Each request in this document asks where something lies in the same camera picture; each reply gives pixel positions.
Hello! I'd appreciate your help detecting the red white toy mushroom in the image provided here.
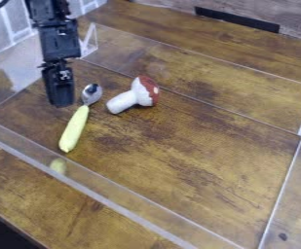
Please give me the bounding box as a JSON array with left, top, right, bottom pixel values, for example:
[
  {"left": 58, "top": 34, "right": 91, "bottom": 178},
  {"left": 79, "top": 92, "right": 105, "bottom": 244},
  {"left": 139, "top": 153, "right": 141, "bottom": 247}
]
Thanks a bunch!
[{"left": 106, "top": 76, "right": 159, "bottom": 114}]

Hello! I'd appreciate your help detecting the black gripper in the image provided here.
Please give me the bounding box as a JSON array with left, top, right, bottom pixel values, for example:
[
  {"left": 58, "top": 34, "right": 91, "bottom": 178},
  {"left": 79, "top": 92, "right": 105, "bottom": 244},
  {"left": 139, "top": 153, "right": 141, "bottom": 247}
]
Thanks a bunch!
[{"left": 35, "top": 18, "right": 81, "bottom": 108}]

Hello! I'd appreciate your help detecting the clear acrylic enclosure wall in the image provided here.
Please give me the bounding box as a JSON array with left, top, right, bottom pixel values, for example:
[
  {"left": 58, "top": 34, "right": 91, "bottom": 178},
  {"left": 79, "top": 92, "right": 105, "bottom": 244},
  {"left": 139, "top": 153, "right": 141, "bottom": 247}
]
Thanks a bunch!
[{"left": 0, "top": 22, "right": 301, "bottom": 249}]

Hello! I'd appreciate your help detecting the black strip on table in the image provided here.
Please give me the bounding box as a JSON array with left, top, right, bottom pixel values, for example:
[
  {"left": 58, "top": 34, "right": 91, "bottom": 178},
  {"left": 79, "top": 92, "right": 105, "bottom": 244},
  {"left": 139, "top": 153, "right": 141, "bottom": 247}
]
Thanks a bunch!
[{"left": 194, "top": 6, "right": 280, "bottom": 33}]

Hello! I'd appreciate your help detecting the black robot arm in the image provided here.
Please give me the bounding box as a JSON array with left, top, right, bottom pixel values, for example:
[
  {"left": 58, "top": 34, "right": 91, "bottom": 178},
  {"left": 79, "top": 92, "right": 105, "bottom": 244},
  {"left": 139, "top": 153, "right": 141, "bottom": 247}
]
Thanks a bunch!
[{"left": 26, "top": 0, "right": 81, "bottom": 107}]

